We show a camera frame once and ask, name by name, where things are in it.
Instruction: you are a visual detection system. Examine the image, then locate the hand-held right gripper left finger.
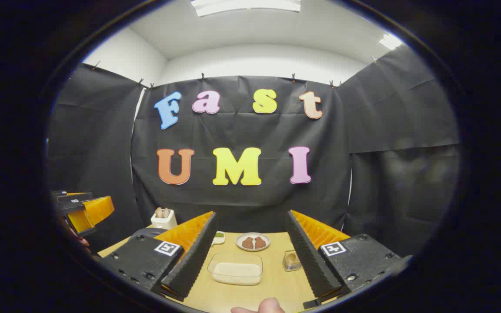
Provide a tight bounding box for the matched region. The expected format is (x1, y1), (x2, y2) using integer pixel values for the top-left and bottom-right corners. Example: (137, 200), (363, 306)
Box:
(98, 211), (217, 302)

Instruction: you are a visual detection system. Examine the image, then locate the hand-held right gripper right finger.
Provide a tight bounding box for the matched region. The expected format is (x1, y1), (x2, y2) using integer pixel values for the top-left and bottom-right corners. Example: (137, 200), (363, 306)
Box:
(285, 210), (410, 301)

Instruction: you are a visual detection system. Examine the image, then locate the clear chopstick holder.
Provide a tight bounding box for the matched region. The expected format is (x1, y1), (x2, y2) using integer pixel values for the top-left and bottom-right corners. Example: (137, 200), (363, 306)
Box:
(283, 250), (302, 272)

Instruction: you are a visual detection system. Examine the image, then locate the clear rice container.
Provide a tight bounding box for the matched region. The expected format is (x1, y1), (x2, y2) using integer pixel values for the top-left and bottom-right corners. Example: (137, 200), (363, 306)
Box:
(207, 252), (263, 286)

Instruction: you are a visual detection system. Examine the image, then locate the white rice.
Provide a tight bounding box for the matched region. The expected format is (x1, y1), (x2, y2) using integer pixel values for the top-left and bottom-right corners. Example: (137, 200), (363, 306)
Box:
(213, 262), (262, 285)

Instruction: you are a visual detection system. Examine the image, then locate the white toaster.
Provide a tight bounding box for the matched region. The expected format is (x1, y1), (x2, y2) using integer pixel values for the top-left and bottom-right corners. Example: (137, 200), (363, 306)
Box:
(150, 207), (178, 230)

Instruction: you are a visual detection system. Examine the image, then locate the white plate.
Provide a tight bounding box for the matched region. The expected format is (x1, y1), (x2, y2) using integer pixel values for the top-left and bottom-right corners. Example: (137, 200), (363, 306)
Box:
(236, 232), (271, 252)

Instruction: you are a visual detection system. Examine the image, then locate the black backdrop cloth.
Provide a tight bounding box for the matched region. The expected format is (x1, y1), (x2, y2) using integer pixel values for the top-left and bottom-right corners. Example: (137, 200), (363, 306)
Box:
(47, 46), (461, 257)

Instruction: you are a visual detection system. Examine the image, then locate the small ceiling light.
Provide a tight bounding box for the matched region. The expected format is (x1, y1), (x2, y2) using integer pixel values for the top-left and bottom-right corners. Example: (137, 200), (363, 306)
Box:
(379, 33), (403, 50)

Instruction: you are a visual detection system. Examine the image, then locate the long ceiling light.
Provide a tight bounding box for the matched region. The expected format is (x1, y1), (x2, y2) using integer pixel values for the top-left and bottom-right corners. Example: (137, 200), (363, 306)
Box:
(190, 0), (302, 17)

